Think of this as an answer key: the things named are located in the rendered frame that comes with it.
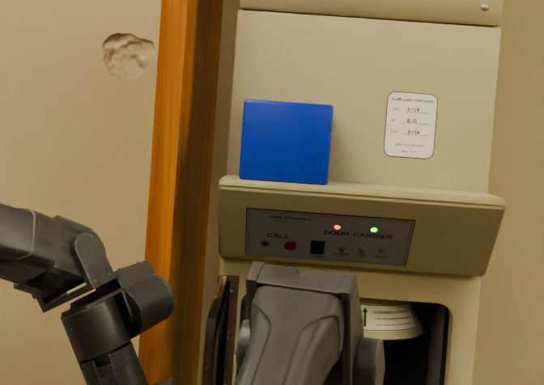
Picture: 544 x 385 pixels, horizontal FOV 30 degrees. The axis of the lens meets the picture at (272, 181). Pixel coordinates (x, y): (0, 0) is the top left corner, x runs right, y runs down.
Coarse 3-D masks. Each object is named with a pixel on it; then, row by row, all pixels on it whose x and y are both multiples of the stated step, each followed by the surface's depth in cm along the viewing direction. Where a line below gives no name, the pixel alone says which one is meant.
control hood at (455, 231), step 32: (224, 192) 113; (256, 192) 113; (288, 192) 113; (320, 192) 112; (352, 192) 112; (384, 192) 112; (416, 192) 112; (448, 192) 116; (480, 192) 122; (224, 224) 117; (416, 224) 115; (448, 224) 115; (480, 224) 114; (224, 256) 122; (256, 256) 122; (416, 256) 119; (448, 256) 119; (480, 256) 119
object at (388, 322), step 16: (368, 304) 127; (384, 304) 128; (400, 304) 129; (368, 320) 127; (384, 320) 127; (400, 320) 128; (416, 320) 131; (368, 336) 126; (384, 336) 126; (400, 336) 127; (416, 336) 130
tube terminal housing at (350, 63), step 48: (240, 48) 123; (288, 48) 123; (336, 48) 123; (384, 48) 123; (432, 48) 123; (480, 48) 123; (240, 96) 124; (288, 96) 123; (336, 96) 123; (384, 96) 123; (480, 96) 123; (240, 144) 124; (336, 144) 124; (480, 144) 123; (240, 288) 125; (384, 288) 124; (432, 288) 124
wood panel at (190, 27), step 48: (192, 0) 119; (192, 48) 123; (192, 96) 127; (192, 144) 131; (192, 192) 135; (192, 240) 140; (192, 288) 145; (144, 336) 116; (192, 336) 151; (192, 384) 157
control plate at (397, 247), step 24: (264, 216) 116; (288, 216) 115; (312, 216) 115; (336, 216) 115; (360, 216) 115; (288, 240) 119; (336, 240) 118; (360, 240) 118; (384, 240) 117; (408, 240) 117; (384, 264) 121
